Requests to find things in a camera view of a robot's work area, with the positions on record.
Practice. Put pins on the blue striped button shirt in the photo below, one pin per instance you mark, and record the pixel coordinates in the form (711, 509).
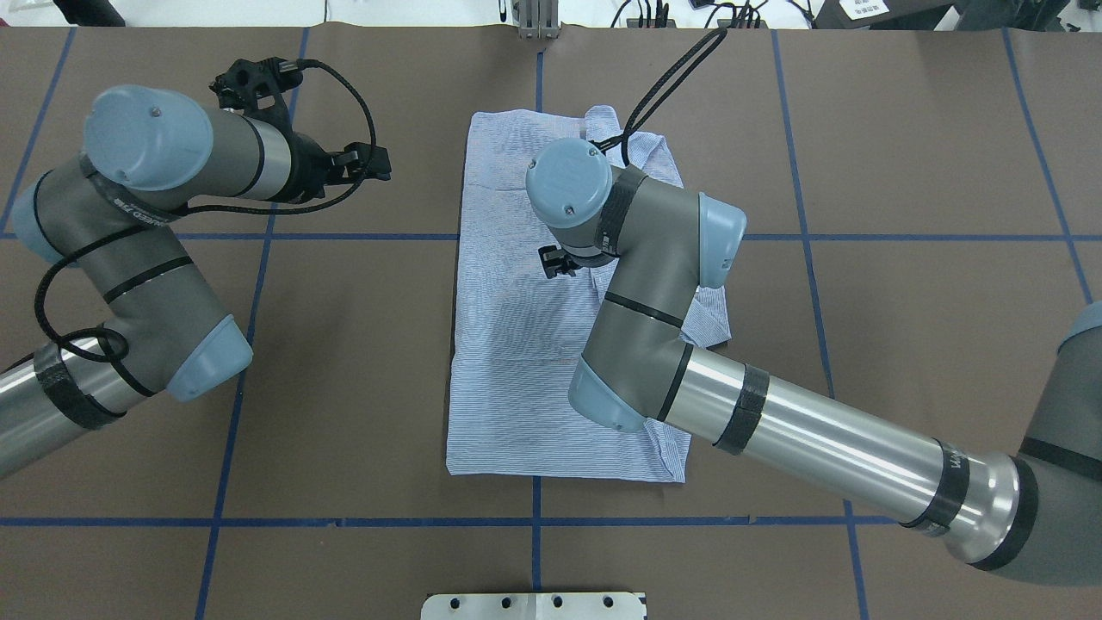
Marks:
(516, 344)

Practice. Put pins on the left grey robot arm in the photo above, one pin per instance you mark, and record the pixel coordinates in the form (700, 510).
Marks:
(126, 312)

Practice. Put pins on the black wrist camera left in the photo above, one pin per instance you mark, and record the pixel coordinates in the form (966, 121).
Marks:
(254, 82)

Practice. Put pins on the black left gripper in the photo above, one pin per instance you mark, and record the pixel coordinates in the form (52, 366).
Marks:
(305, 170)

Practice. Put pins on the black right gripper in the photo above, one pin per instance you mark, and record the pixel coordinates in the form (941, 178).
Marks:
(556, 261)

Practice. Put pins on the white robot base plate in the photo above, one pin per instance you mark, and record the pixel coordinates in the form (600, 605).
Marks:
(536, 605)

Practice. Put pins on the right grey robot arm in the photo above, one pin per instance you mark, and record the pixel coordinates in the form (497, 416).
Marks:
(1030, 517)

